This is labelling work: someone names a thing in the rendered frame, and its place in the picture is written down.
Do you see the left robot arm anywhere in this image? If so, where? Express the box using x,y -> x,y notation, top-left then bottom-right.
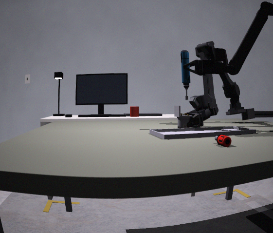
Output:
201,1 -> 273,75

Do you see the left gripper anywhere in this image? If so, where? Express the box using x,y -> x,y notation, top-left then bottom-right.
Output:
183,59 -> 215,76

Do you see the grey and white l-shaped bracket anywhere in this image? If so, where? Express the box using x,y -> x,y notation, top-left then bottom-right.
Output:
174,106 -> 193,117

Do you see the dark blue electric nut driver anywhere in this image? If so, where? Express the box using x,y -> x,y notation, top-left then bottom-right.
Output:
181,50 -> 190,100

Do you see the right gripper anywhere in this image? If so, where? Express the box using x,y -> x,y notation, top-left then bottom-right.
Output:
187,113 -> 205,128

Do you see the white shallow rectangular tray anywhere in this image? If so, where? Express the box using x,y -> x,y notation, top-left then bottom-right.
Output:
149,126 -> 256,139

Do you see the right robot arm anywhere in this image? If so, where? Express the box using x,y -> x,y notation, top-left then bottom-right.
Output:
189,41 -> 244,120

